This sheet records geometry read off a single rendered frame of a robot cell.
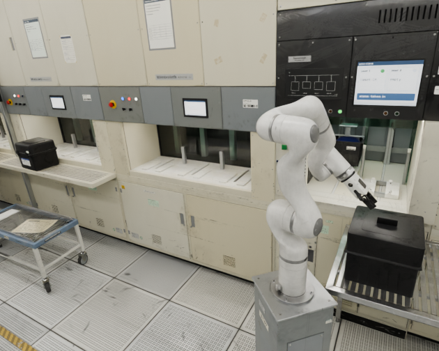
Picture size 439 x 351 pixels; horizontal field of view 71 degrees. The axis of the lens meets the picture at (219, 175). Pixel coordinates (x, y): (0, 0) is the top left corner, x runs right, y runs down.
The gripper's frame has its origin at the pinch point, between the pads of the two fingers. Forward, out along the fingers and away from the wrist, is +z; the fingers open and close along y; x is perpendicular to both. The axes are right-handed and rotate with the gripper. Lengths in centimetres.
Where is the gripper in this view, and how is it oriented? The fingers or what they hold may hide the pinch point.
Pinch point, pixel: (371, 202)
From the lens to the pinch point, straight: 154.3
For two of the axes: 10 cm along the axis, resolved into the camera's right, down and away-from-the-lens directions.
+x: -5.7, 5.5, 6.1
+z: 6.5, 7.5, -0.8
